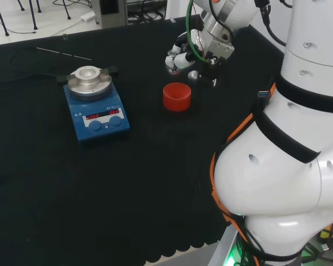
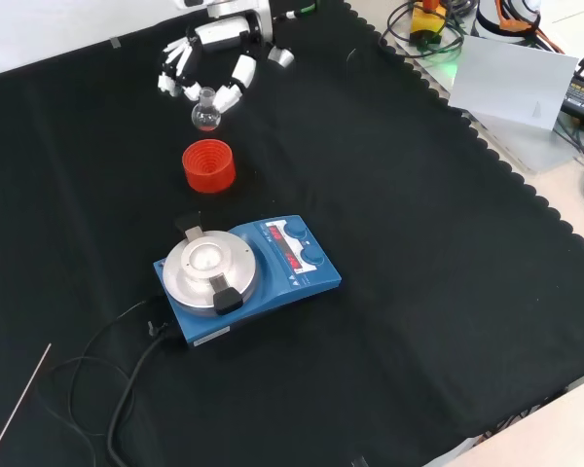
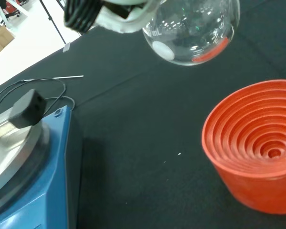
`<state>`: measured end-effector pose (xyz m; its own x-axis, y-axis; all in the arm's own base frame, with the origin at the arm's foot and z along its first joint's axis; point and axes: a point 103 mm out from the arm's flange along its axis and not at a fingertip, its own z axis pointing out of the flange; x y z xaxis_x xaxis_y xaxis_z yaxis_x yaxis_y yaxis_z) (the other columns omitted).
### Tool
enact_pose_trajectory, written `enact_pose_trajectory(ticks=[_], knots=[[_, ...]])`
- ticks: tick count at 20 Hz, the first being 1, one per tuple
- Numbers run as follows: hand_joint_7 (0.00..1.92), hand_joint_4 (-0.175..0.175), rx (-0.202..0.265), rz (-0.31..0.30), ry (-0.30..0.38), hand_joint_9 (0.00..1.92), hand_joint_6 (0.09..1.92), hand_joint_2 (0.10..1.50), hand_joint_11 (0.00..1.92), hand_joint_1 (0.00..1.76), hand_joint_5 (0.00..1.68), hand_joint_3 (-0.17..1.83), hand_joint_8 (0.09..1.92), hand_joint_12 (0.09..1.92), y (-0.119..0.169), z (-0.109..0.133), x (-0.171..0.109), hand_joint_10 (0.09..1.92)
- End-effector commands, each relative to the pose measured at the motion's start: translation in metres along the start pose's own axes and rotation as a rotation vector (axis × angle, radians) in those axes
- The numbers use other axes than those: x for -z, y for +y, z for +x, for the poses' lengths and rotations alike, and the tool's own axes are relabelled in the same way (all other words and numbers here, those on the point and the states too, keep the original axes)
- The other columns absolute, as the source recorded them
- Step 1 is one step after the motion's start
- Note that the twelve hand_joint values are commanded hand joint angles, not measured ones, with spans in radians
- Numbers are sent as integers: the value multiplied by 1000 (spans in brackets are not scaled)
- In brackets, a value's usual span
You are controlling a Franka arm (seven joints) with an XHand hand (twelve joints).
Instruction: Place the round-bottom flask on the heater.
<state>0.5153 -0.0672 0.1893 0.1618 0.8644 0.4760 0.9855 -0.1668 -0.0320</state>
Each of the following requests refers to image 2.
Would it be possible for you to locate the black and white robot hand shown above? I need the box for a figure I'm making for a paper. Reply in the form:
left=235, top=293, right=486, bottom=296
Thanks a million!
left=156, top=14, right=265, bottom=111

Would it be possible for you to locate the clear round-bottom flask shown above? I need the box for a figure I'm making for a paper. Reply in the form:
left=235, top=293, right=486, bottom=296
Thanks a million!
left=190, top=86, right=223, bottom=133

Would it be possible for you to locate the heater with blue base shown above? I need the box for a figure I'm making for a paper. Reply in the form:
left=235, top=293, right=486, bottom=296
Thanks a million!
left=152, top=212, right=344, bottom=351

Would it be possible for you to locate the yellow stop button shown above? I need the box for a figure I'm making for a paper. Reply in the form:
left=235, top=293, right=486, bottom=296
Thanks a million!
left=408, top=0, right=450, bottom=46

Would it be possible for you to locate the black bench cloth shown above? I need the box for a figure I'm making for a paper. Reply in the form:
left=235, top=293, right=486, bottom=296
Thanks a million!
left=0, top=0, right=584, bottom=467

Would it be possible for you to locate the thin metal rod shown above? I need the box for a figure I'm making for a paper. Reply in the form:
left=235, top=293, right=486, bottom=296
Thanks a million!
left=0, top=342, right=53, bottom=467

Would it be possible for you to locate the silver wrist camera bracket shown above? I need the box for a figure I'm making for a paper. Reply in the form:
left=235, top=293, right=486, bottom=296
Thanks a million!
left=266, top=45, right=296, bottom=70

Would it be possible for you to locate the green cable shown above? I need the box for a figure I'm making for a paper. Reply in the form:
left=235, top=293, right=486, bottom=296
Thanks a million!
left=272, top=0, right=321, bottom=22

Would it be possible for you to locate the orange cable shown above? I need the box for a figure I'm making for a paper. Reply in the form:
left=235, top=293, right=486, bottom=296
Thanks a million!
left=495, top=0, right=566, bottom=54

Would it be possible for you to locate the grey metal base plate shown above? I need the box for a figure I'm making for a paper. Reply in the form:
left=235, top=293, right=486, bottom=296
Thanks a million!
left=392, top=31, right=584, bottom=174

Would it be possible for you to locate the thin black cable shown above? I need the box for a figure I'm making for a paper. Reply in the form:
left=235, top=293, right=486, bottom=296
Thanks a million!
left=34, top=297, right=165, bottom=467

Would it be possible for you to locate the thick black power cable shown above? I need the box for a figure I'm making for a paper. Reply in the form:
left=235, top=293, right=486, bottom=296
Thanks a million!
left=106, top=322, right=187, bottom=467

